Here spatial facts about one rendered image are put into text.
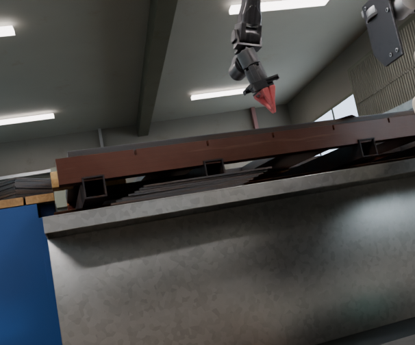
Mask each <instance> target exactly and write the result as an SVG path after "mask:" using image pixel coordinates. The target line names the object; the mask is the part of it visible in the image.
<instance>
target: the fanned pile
mask: <svg viewBox="0 0 415 345"><path fill-rule="evenodd" d="M269 168H272V166H269V167H264V168H255V169H251V170H241V171H237V172H228V173H223V174H218V175H209V176H204V177H195V178H190V179H182V180H176V181H168V182H163V183H154V184H149V185H144V187H143V188H139V191H134V194H128V197H123V198H122V200H119V201H116V203H111V206H114V205H122V204H127V203H135V202H140V201H148V200H153V199H161V198H166V197H171V196H179V195H184V194H192V193H197V192H205V191H210V190H218V189H223V188H231V187H236V186H241V185H244V183H246V182H249V180H252V179H253V178H254V177H258V175H261V174H263V172H266V171H267V169H269Z"/></svg>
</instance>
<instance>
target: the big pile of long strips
mask: <svg viewBox="0 0 415 345"><path fill-rule="evenodd" d="M48 193H54V192H53V189H52V184H51V179H39V178H18V177H15V178H12V179H8V180H6V181H2V182H0V201H1V200H6V199H15V198H20V197H23V199H24V200H25V196H34V195H39V194H48Z"/></svg>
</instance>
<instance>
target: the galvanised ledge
mask: <svg viewBox="0 0 415 345"><path fill-rule="evenodd" d="M413 176H415V158H414V159H405V160H401V161H395V162H388V163H382V164H375V165H370V166H362V167H357V168H349V169H344V170H336V171H331V172H323V173H318V174H313V175H305V176H300V177H292V178H287V179H279V180H274V181H266V182H261V183H253V184H249V185H244V186H236V187H231V188H223V189H218V190H210V191H205V192H197V193H192V194H184V195H179V196H171V197H166V198H161V199H153V200H148V201H140V202H135V203H127V204H122V205H114V206H109V207H101V208H96V209H88V210H84V211H79V212H71V213H66V214H58V215H53V216H45V217H42V221H43V227H44V232H45V235H46V237H47V239H50V238H58V237H62V236H66V235H74V234H78V233H85V232H90V231H98V230H102V229H109V228H114V227H122V226H126V225H133V224H138V223H142V222H150V221H154V220H161V219H166V218H174V217H178V216H185V215H190V214H198V213H201V212H209V211H214V210H218V209H225V208H230V207H237V206H242V205H249V204H254V203H261V202H266V201H273V200H277V199H285V198H290V197H294V196H301V195H306V194H313V193H317V192H325V191H330V190H337V189H341V188H349V187H353V186H360V185H365V184H370V183H377V182H382V181H389V180H393V179H401V178H406V177H413Z"/></svg>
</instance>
